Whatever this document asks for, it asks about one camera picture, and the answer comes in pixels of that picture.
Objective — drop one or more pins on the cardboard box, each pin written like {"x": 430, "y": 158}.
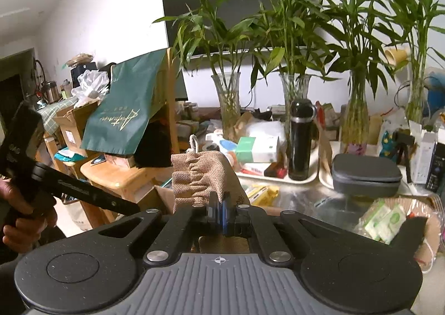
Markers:
{"x": 168, "y": 201}

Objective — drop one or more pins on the wall television screen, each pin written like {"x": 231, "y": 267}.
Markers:
{"x": 229, "y": 5}

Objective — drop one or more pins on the person left hand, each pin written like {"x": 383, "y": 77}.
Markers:
{"x": 27, "y": 230}

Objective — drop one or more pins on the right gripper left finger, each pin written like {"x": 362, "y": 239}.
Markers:
{"x": 182, "y": 230}

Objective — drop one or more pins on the white plastic tray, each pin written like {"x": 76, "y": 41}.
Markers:
{"x": 278, "y": 173}

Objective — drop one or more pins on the dark grey zip case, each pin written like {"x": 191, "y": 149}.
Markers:
{"x": 365, "y": 176}

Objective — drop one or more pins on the green paper shopping bag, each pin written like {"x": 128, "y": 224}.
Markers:
{"x": 137, "y": 92}

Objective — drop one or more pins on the brown burlap drawstring pouch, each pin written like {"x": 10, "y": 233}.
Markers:
{"x": 198, "y": 174}

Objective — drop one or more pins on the left glass vase bamboo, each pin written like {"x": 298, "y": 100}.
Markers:
{"x": 203, "y": 31}

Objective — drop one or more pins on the black thermos bottle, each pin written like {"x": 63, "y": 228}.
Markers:
{"x": 302, "y": 114}

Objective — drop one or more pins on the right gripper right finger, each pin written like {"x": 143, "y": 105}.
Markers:
{"x": 254, "y": 224}

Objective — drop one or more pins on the woven basket with packets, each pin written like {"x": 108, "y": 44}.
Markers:
{"x": 384, "y": 220}

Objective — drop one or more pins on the wooden chair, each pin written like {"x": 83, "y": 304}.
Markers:
{"x": 119, "y": 174}

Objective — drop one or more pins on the white blue tube bottle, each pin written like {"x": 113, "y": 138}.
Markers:
{"x": 224, "y": 145}

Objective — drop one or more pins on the silver foil insulated mat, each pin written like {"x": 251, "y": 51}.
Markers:
{"x": 317, "y": 201}

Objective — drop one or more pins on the yellow snack packet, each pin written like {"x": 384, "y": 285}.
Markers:
{"x": 262, "y": 195}

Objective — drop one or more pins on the pink white barcode box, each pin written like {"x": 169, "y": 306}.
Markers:
{"x": 258, "y": 169}

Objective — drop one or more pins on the black cloth on chair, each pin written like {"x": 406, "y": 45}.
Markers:
{"x": 154, "y": 149}

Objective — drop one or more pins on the glass vase bamboo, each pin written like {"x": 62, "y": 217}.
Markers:
{"x": 286, "y": 39}
{"x": 408, "y": 22}
{"x": 359, "y": 28}
{"x": 203, "y": 31}

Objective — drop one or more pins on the green white tissue box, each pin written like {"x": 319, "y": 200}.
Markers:
{"x": 263, "y": 149}

